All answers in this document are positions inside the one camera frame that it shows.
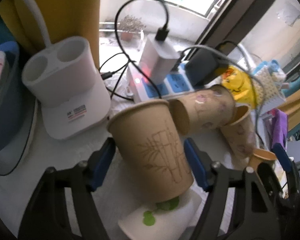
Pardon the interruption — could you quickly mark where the brown bamboo paper cup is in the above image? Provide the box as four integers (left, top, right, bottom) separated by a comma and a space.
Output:
107, 99, 194, 203

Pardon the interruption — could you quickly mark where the plain brown paper cup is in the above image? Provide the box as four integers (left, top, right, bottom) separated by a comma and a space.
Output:
248, 148, 277, 170

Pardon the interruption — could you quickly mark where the white paper cup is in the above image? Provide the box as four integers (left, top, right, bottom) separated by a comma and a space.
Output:
118, 189, 202, 239

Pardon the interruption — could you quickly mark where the brown patterned cup right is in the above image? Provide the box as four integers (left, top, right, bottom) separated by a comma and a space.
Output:
220, 105, 256, 159

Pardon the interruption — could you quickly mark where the brown patterned paper cup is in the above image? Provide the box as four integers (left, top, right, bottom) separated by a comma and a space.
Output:
170, 85, 236, 135

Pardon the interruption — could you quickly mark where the white plate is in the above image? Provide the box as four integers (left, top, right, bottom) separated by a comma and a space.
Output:
0, 99, 39, 186

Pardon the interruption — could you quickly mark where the purple cloth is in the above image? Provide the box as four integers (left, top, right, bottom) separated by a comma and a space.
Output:
272, 109, 288, 150

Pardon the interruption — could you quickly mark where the blue bowl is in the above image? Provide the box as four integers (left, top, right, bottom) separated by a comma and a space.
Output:
0, 41, 38, 176

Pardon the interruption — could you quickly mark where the yellow plastic bag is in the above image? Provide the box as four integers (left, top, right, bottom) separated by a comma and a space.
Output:
222, 66, 256, 109

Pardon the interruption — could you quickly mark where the white desk lamp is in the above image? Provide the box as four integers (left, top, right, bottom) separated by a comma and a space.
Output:
22, 0, 111, 140

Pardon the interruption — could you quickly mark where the white woven basket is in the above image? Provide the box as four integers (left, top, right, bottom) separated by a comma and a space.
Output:
253, 60, 286, 115

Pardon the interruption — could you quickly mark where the white blue power strip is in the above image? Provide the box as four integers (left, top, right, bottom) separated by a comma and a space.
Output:
127, 61, 204, 103

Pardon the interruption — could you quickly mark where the black power adapter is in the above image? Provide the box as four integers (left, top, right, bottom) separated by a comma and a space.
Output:
185, 49, 229, 88

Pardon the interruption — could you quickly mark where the white power adapter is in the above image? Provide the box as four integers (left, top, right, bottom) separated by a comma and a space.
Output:
139, 34, 179, 85

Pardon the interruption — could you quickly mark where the grey cable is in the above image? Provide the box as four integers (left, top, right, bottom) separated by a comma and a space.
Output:
178, 44, 266, 140

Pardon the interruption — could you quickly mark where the black charging cable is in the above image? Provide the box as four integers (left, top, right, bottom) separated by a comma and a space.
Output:
98, 0, 171, 101

